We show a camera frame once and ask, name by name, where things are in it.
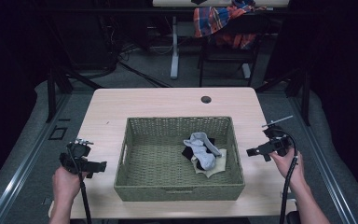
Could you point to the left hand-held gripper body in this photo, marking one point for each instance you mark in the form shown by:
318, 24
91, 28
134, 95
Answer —
77, 151

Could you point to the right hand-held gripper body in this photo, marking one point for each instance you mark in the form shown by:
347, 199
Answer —
277, 139

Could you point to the cream sock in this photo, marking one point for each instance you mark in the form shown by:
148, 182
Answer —
220, 165

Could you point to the grey sock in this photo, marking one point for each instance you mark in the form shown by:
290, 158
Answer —
202, 152

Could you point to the green woven basket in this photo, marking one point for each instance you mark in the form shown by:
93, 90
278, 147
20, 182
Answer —
155, 168

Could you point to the black sock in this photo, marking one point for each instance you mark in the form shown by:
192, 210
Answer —
187, 153

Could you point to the person's right hand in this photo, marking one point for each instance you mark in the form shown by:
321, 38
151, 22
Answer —
289, 169

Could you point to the person's left hand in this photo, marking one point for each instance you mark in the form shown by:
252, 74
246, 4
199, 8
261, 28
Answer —
66, 185

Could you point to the black metal stand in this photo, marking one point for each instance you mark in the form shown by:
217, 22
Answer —
304, 93
52, 93

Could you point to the black chair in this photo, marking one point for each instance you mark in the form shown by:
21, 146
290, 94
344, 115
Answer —
230, 53

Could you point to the white desk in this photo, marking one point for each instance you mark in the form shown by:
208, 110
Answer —
174, 46

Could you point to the plaid cloth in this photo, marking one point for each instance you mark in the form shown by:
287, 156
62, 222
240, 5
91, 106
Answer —
211, 20

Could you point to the aluminium floor rail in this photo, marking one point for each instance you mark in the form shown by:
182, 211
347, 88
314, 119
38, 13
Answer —
24, 161
323, 161

